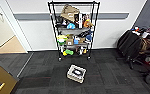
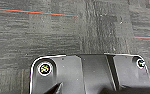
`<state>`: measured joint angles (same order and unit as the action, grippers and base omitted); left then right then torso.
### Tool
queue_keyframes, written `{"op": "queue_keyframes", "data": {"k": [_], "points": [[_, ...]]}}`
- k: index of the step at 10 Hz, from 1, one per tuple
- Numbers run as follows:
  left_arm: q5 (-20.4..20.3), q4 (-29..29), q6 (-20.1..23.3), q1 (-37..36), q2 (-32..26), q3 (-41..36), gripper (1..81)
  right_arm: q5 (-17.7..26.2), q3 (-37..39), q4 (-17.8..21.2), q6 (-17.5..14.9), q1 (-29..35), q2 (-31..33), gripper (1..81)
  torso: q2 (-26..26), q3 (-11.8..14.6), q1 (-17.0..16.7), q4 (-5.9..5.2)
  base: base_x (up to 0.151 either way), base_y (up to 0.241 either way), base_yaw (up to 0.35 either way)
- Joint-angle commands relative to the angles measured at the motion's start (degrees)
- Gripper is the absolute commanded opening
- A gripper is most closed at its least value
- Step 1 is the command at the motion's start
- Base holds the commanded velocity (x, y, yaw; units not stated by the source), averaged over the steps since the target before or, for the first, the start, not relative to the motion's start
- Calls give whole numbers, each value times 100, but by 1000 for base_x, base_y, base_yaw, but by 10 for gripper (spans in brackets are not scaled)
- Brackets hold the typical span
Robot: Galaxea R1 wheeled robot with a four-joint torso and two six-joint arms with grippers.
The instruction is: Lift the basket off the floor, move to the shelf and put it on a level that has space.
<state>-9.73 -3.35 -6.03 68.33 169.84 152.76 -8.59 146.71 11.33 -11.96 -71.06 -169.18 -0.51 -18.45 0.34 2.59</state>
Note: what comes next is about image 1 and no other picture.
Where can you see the blue plush toy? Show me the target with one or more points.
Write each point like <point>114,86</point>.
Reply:
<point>71,26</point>

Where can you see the black chair cart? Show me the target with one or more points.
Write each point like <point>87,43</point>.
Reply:
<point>131,45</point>

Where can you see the white black printed box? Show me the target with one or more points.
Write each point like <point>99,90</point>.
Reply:
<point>82,51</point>

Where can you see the large brown cardboard box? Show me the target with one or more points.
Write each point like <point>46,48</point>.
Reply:
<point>69,12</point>

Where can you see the plain cardboard box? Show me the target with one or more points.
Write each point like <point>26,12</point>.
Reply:
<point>82,40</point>

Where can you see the small orange toy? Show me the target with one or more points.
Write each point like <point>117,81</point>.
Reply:
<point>85,51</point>

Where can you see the green white bowl toy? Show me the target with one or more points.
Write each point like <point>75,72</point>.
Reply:
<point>61,42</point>

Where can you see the brown paper bag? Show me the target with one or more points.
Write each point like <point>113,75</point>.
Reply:
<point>70,36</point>

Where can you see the black flat item white print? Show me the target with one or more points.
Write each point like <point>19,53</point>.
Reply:
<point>82,33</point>

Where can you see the black bag white print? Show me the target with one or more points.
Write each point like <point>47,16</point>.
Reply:
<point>60,20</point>

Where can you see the orange plush toy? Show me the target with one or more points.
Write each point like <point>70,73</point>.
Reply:
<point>87,22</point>

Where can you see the small cardboard box white label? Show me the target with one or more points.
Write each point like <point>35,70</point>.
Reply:
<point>69,42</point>

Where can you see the pale woven basket dark spots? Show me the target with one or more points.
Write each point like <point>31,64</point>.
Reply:
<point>69,77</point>

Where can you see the yellow plush toy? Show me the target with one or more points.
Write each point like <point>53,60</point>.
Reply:
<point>61,36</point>

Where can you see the green yellow toy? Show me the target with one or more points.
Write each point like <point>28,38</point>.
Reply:
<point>68,52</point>

